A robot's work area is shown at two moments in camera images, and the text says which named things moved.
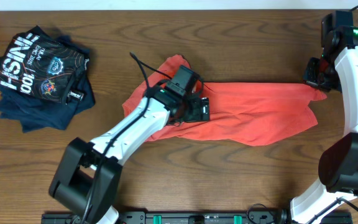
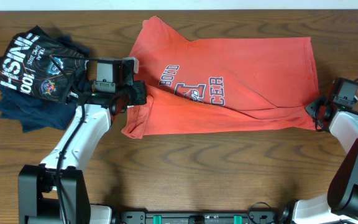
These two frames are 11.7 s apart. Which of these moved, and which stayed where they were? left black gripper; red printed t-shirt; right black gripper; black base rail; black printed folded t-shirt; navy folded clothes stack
Moved: left black gripper; red printed t-shirt; right black gripper
Stayed: black printed folded t-shirt; black base rail; navy folded clothes stack
